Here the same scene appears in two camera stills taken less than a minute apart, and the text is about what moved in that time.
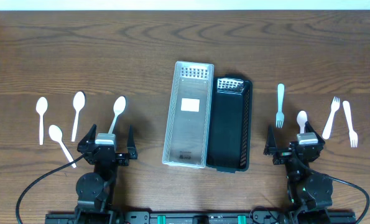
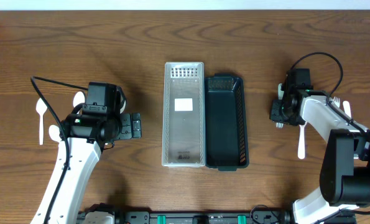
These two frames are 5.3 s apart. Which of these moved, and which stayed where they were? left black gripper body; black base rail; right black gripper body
Moved: right black gripper body; left black gripper body
Stayed: black base rail
